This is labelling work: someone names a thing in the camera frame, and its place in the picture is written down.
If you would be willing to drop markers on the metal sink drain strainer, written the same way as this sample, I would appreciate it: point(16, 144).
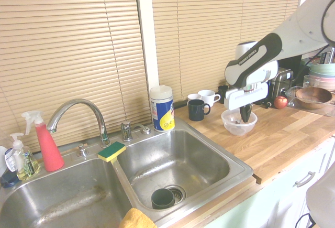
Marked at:
point(179, 194)

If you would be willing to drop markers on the clear plastic tray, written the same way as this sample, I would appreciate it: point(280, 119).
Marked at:
point(327, 110)

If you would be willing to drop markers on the clear plastic bowl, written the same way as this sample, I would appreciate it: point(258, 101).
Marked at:
point(235, 128)

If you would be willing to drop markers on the navy blue mug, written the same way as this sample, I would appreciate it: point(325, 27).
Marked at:
point(196, 110)

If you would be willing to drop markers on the white rounded plastic housing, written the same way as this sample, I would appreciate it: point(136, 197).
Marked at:
point(323, 199)

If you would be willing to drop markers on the clear bottle with blue label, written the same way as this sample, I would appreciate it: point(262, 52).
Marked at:
point(10, 160)

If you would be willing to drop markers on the clear drinking glass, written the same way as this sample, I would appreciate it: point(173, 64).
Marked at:
point(311, 81)

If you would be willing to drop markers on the chrome sink knob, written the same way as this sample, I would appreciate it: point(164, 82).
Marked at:
point(82, 150)

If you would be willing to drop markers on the black kitchen appliance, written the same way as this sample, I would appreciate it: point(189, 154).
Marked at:
point(290, 61)

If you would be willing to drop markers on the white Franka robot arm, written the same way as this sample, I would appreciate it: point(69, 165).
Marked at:
point(301, 28)

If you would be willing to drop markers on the black mug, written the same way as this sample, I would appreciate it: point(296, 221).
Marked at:
point(222, 93)

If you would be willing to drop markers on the wide beige window blind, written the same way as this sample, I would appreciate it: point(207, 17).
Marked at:
point(65, 42)
point(222, 23)

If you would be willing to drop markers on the chrome curved faucet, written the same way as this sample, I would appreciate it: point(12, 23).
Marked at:
point(104, 133)

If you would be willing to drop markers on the pink bowl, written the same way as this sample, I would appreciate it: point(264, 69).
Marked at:
point(327, 79)

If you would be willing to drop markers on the yellow and green sponge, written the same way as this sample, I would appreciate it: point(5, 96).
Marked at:
point(111, 151)

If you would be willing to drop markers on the large white mug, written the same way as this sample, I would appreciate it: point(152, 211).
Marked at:
point(206, 97)

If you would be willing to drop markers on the yellow hand soap pump bottle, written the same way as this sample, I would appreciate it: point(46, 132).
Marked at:
point(28, 167)

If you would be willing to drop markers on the stainless steel double sink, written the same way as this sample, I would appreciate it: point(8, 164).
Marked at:
point(183, 154)

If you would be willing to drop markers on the wooden bowl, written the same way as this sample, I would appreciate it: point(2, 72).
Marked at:
point(312, 99)

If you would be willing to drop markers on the small white mug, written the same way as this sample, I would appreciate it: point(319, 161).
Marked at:
point(193, 97)

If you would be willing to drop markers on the dark blue round object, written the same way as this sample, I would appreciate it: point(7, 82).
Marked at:
point(8, 180)

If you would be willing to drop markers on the pale green kitchen cabinet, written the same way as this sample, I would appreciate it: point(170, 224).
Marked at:
point(274, 204)

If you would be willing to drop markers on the red apple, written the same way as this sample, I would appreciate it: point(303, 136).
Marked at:
point(280, 102)

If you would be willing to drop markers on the disinfecting wipes canister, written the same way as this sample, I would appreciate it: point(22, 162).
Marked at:
point(162, 107)

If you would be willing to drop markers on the orange cloth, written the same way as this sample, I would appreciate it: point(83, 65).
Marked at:
point(136, 218)

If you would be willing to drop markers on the stainless steel toaster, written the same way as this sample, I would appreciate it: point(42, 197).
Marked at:
point(281, 81)

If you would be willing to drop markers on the red spray bottle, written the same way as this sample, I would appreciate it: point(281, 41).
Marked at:
point(49, 149)

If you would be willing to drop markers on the dark green mug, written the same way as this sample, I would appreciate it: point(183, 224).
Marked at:
point(162, 199)

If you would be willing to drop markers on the pale green bowl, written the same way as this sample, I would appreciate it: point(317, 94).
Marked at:
point(323, 70)

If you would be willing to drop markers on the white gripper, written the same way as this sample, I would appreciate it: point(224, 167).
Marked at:
point(243, 97)

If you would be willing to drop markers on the round sink hole cap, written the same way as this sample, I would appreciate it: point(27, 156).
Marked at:
point(145, 130)

